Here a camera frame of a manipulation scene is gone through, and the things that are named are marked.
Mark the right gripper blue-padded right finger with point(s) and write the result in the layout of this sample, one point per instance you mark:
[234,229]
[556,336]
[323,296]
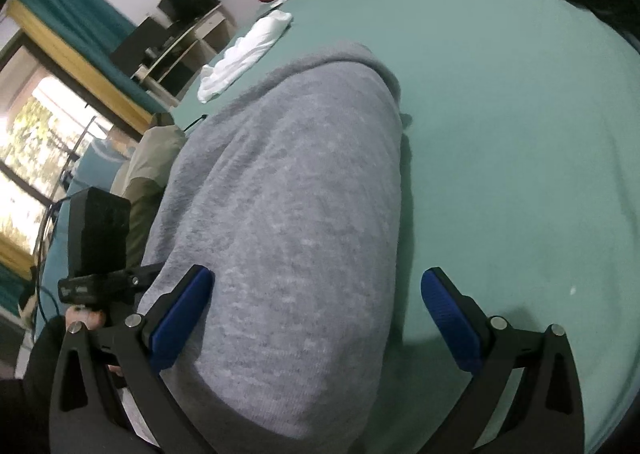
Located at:
[546,413]

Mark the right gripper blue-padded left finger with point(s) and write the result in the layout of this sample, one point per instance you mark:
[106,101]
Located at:
[107,394]

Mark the grey hoodie sweatshirt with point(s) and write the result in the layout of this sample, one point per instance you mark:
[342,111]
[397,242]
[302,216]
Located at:
[291,196]

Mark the person's left hand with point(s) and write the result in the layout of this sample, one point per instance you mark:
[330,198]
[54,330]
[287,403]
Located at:
[78,315]

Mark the olive beige folded jacket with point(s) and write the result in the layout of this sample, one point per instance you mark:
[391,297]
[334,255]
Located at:
[142,180]

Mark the beige computer desk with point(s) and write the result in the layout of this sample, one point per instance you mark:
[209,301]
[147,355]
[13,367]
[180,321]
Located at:
[167,73]

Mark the black monitor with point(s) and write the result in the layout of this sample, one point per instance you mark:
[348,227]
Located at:
[142,44]

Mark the white garment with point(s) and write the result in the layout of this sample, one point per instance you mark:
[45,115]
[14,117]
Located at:
[243,54]

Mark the teal curtain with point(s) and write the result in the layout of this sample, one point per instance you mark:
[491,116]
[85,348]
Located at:
[94,28]

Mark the green bed sheet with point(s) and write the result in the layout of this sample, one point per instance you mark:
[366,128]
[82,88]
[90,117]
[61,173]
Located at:
[522,129]

